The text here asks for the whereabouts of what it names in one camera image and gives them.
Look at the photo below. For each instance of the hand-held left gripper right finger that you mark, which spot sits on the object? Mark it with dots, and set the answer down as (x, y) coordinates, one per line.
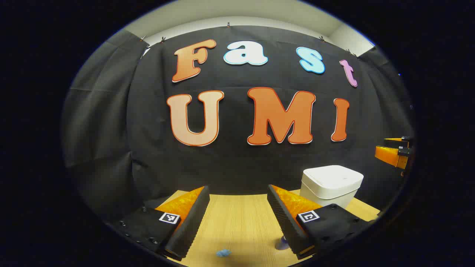
(285, 222)

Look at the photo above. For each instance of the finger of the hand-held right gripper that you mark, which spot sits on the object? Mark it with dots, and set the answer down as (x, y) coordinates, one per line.
(393, 141)
(387, 155)

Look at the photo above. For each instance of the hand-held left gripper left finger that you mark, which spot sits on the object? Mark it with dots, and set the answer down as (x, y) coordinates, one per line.
(193, 222)

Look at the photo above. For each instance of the blue silver pop can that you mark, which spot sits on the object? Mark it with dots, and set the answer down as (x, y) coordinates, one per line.
(282, 244)

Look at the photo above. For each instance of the blue paper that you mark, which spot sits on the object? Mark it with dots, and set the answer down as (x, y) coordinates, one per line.
(223, 253)

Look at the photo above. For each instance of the white desktop garbage bin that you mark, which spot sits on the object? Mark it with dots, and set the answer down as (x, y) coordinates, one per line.
(330, 185)

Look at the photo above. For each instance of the wooden desktop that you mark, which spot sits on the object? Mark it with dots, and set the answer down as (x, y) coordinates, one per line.
(237, 222)

